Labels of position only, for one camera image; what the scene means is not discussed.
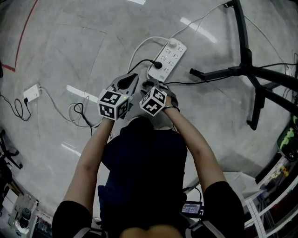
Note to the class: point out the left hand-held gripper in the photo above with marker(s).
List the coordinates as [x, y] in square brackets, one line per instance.
[111, 105]

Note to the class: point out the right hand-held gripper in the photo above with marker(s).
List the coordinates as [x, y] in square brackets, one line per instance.
[153, 102]

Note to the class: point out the person's right forearm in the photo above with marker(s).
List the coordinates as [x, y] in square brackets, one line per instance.
[198, 148]

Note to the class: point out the person's left forearm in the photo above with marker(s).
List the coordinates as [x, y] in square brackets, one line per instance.
[88, 162]

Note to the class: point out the long white power strip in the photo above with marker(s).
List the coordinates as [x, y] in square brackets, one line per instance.
[170, 60]

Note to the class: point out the small white power strip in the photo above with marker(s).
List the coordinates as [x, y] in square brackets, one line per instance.
[32, 93]

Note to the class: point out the person's right hand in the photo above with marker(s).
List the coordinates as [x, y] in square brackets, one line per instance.
[172, 101]

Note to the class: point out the black wristband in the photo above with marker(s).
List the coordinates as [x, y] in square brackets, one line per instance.
[173, 107]

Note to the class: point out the person's black trousers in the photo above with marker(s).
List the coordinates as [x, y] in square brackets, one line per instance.
[144, 167]

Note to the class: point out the black wheeled TV stand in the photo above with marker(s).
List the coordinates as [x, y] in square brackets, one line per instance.
[242, 39]

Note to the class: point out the red floor tape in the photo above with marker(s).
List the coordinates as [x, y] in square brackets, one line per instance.
[9, 68]

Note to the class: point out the black screen device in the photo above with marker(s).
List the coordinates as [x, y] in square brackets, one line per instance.
[191, 208]

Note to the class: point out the black office chair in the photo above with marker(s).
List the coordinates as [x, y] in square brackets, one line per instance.
[5, 148]

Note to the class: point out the person's black shirt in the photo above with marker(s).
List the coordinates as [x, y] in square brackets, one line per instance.
[223, 204]

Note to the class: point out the black green helmet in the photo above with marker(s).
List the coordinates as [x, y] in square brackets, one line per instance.
[288, 141]

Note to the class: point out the person's chest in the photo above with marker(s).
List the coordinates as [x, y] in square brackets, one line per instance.
[153, 232]

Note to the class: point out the white shelving unit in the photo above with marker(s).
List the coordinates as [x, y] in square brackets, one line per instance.
[256, 216]

